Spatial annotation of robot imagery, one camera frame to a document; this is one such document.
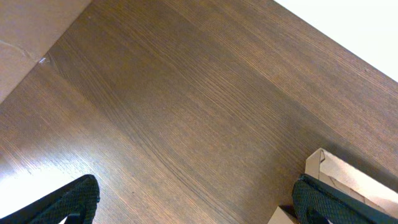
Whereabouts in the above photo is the brown cardboard box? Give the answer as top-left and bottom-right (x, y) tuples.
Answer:
(268, 148), (397, 224)

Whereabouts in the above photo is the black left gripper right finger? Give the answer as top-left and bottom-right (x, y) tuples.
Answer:
(292, 174), (397, 224)

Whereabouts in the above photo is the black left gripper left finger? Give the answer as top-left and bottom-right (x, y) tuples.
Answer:
(1, 174), (100, 224)

